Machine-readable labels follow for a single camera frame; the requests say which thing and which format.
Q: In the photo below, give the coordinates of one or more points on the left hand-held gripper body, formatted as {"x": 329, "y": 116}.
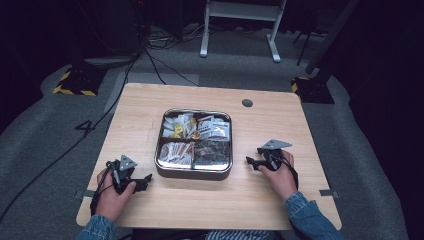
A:
{"x": 124, "y": 163}

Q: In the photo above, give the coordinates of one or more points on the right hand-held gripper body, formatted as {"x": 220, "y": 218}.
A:
{"x": 274, "y": 145}

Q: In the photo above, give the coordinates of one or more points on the square metal divided tray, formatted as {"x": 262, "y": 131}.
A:
{"x": 193, "y": 173}

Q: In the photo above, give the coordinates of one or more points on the person's right hand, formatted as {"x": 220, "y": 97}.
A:
{"x": 283, "y": 181}

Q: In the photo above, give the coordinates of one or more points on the person's left hand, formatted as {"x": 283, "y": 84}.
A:
{"x": 111, "y": 203}

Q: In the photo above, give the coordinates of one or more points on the pile of white brown packets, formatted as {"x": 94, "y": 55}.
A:
{"x": 176, "y": 153}

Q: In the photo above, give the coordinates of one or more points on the pile of dark packets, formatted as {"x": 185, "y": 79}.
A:
{"x": 211, "y": 153}

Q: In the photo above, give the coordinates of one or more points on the grey tape strip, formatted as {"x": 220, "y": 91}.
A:
{"x": 87, "y": 194}
{"x": 328, "y": 193}

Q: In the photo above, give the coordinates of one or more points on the grey round table grommet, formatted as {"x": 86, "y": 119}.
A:
{"x": 247, "y": 103}

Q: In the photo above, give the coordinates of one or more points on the pile of white red packets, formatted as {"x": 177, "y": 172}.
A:
{"x": 215, "y": 128}

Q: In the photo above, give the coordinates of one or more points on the black yellow striped base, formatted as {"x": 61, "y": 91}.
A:
{"x": 76, "y": 83}
{"x": 313, "y": 91}

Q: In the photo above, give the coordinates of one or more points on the person's striped clothing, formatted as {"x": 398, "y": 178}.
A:
{"x": 240, "y": 235}

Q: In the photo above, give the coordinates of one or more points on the black tripod legs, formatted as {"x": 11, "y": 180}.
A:
{"x": 305, "y": 46}

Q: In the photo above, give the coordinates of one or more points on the dark slanted pole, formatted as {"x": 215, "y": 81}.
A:
{"x": 330, "y": 36}

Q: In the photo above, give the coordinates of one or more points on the white metal stand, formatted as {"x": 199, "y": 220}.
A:
{"x": 245, "y": 11}

